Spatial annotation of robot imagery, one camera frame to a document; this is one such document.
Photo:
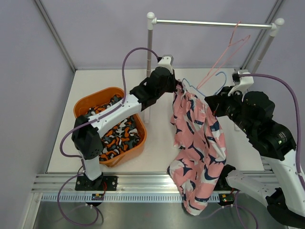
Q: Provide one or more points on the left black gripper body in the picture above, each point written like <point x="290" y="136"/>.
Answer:
<point x="169" y="87"/>

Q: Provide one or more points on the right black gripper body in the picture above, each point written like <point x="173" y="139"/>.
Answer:
<point x="230" y="106"/>

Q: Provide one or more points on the blue wire hanger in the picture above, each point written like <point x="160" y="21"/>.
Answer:
<point x="211" y="86"/>

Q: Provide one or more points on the pink patterned shorts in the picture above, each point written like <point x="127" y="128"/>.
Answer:
<point x="200" y="139"/>

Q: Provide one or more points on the orange camouflage shorts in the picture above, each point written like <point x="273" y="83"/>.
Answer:
<point x="123" y="137"/>

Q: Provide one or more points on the pink wire hanger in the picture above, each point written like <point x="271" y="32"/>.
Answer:
<point x="231" y="50"/>

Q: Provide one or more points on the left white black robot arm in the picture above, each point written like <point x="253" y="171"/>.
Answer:
<point x="89" y="130"/>

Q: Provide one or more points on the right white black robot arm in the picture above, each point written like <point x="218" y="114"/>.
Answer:
<point x="252" y="113"/>

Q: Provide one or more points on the orange plastic basket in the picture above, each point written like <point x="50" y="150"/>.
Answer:
<point x="98" y="102"/>

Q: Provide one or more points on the metal clothes rack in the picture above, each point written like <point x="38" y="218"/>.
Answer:
<point x="272" y="27"/>

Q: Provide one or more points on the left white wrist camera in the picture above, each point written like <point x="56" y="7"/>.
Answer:
<point x="166" y="61"/>

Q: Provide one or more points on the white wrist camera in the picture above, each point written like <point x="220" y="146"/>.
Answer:
<point x="166" y="61"/>
<point x="241" y="81"/>

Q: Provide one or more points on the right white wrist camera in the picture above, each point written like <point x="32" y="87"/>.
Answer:
<point x="241" y="81"/>

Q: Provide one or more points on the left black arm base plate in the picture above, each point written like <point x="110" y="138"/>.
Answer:
<point x="102" y="183"/>

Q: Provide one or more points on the aluminium rail frame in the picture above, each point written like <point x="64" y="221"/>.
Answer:
<point x="142" y="183"/>

